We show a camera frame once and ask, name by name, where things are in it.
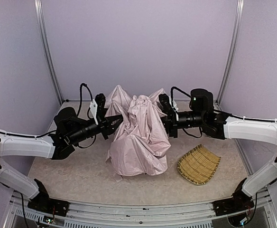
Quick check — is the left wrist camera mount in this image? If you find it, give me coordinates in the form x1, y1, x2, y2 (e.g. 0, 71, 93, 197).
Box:
89, 93, 106, 125

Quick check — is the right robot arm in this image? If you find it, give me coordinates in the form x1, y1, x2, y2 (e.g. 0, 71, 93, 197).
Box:
158, 88, 277, 216

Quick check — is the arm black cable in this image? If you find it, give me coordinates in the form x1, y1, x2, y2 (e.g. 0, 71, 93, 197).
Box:
170, 86, 193, 103
78, 82, 93, 119

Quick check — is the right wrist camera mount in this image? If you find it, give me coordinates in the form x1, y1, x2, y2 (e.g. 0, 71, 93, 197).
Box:
158, 94, 178, 122

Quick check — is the right aluminium corner post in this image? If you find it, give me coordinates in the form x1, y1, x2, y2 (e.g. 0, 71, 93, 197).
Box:
216, 0, 244, 106

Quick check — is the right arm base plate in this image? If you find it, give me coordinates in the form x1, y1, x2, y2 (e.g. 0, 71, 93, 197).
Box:
212, 198, 255, 216

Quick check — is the aluminium corner post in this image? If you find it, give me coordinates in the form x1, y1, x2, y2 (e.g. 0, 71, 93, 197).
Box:
34, 0, 64, 105
216, 0, 244, 106

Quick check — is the aluminium front rail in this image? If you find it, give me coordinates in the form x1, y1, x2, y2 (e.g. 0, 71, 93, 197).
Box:
2, 189, 277, 228

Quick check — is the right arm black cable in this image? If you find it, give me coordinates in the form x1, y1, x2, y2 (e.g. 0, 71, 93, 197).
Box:
170, 86, 193, 103

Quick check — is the pink and black folding umbrella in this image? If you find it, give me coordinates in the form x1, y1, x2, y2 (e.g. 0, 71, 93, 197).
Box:
105, 85, 171, 180

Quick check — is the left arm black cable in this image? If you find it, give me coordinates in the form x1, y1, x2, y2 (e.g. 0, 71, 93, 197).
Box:
78, 82, 93, 119

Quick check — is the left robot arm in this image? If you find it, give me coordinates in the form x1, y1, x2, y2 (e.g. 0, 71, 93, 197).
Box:
0, 107, 123, 216

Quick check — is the woven bamboo tray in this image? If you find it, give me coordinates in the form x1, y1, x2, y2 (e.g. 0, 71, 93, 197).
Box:
177, 144, 221, 185

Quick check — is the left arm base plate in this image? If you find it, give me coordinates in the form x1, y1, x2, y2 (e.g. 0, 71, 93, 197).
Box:
28, 198, 70, 217

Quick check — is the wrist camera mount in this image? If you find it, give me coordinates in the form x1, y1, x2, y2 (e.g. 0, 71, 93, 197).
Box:
158, 94, 178, 122
89, 93, 106, 125

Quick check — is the left aluminium corner post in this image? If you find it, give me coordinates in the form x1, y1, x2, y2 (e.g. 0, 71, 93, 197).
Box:
34, 0, 64, 105

